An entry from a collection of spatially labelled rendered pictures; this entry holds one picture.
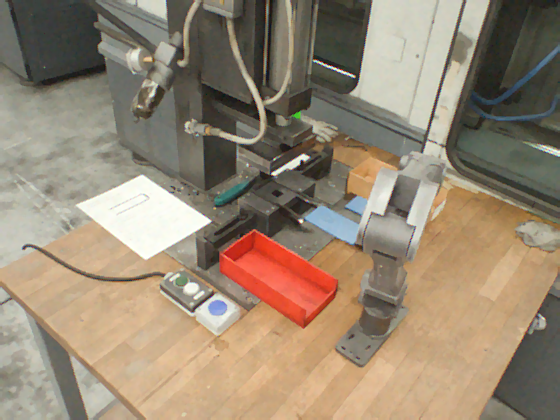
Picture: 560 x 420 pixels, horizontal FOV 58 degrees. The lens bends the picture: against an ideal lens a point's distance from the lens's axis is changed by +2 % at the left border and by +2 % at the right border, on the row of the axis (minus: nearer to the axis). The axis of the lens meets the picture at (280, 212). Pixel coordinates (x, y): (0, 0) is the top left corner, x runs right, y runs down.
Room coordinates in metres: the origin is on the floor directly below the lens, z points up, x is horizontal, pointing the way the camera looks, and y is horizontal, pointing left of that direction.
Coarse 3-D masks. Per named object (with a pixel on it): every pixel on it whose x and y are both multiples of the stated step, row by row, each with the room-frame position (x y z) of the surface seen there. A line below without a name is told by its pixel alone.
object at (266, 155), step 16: (224, 96) 1.18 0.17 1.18; (224, 112) 1.13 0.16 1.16; (240, 112) 1.10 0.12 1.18; (256, 112) 1.11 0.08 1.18; (272, 112) 1.13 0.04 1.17; (256, 128) 1.07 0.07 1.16; (272, 128) 1.04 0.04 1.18; (288, 128) 1.04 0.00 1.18; (304, 128) 1.05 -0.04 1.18; (240, 144) 1.02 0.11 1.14; (256, 144) 1.03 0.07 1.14; (272, 144) 1.02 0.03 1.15; (288, 144) 1.01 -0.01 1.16; (304, 144) 1.06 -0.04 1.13; (256, 160) 0.98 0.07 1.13; (272, 160) 0.96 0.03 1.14; (288, 160) 1.01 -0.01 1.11
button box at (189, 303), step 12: (48, 252) 0.85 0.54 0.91; (96, 276) 0.78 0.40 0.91; (144, 276) 0.80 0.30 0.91; (168, 276) 0.78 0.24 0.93; (192, 276) 0.79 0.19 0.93; (168, 288) 0.74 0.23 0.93; (180, 288) 0.75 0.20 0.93; (204, 288) 0.75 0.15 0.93; (180, 300) 0.72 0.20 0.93; (192, 300) 0.72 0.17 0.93; (204, 300) 0.73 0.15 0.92; (192, 312) 0.70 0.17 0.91
